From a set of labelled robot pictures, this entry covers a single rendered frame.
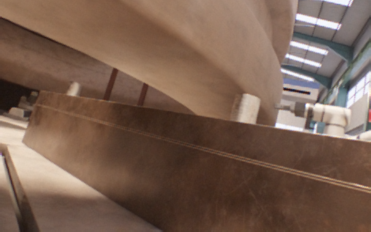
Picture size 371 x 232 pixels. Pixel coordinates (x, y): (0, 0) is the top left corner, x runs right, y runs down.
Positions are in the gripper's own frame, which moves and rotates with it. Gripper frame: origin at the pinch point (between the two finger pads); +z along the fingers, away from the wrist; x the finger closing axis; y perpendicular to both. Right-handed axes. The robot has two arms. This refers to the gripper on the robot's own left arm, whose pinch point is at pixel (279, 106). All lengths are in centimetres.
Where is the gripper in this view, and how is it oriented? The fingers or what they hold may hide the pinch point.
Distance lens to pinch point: 137.4
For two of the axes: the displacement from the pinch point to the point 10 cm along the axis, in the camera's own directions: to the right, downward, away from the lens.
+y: 2.6, -9.5, 1.8
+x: -3.9, -2.7, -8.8
